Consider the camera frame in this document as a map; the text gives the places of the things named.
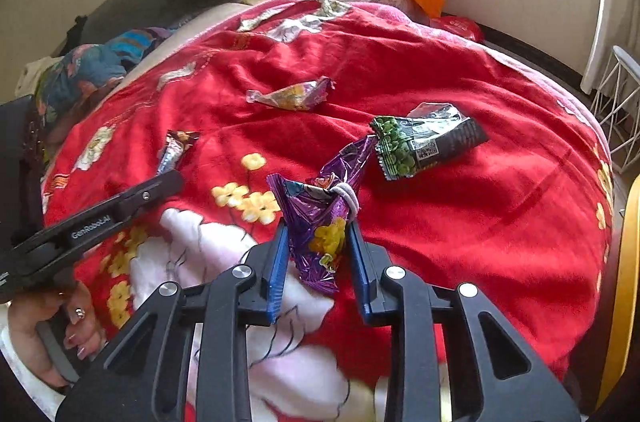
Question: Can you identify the red plastic bag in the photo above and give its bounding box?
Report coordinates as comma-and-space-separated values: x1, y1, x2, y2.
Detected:
431, 16, 485, 44

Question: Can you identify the purple snack bag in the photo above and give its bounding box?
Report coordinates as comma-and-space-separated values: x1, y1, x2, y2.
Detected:
266, 135, 379, 296

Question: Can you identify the green black snack packet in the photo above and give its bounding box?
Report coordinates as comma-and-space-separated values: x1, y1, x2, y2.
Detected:
369, 102, 490, 181

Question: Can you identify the yellow rimmed bin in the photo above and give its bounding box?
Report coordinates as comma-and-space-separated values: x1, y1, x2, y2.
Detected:
597, 175, 640, 409

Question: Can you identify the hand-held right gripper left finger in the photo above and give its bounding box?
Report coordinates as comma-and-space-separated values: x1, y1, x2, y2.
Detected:
55, 218, 291, 422

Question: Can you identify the white wire basket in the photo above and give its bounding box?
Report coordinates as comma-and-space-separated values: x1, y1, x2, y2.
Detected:
590, 45, 640, 174

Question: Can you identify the small brown snack wrapper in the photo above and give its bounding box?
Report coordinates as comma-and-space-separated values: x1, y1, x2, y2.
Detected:
156, 129, 201, 176

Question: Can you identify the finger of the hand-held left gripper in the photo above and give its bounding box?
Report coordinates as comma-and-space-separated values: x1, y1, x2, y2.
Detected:
106, 169, 186, 225

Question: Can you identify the white hair tie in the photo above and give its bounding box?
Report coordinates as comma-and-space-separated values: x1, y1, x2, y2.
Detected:
326, 183, 362, 221

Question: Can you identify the person's left hand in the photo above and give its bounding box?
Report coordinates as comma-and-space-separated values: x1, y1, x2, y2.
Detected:
6, 278, 109, 392

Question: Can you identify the black device with round marks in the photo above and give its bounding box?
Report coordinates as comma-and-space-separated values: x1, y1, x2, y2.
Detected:
0, 96, 49, 253

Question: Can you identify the crumpled yellow snack wrapper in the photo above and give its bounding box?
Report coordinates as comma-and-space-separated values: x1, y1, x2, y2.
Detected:
246, 76, 335, 112

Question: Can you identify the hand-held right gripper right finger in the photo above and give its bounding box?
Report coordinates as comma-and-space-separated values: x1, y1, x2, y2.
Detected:
347, 219, 583, 422

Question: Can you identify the red floral blanket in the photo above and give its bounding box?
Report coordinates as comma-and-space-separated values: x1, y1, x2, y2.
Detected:
42, 0, 614, 422

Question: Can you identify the blue floral cloth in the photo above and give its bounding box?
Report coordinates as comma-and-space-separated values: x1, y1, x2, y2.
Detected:
32, 30, 177, 124

